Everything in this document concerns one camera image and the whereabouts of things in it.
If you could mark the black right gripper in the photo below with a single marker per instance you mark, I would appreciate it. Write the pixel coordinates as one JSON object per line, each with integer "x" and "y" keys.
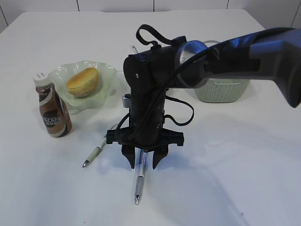
{"x": 148, "y": 74}

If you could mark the white grey pen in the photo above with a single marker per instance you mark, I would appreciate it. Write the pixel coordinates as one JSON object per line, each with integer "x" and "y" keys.
{"x": 140, "y": 176}

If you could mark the beige grip pen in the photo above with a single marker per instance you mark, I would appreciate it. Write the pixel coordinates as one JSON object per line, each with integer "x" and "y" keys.
{"x": 95, "y": 152}

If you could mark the sugared bread bun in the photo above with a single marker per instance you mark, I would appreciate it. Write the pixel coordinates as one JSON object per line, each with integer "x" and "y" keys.
{"x": 84, "y": 83}

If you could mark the brown Nescafe coffee bottle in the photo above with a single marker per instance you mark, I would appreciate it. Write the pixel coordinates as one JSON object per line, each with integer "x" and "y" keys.
{"x": 53, "y": 109}

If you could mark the transparent plastic ruler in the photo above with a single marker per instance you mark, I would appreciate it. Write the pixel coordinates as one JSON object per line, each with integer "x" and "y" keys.
{"x": 134, "y": 49}

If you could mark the black blue right robot arm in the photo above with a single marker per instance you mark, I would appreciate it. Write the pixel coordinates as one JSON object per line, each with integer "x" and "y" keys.
{"x": 272, "y": 54}

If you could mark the green glass ruffled plate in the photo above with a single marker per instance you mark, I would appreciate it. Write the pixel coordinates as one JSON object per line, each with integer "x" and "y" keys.
{"x": 105, "y": 88}

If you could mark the green plastic woven basket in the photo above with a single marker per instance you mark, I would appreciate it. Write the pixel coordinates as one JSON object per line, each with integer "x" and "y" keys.
{"x": 222, "y": 90}

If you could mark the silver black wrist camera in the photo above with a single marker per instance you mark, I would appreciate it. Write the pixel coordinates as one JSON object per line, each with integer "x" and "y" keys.
{"x": 126, "y": 100}

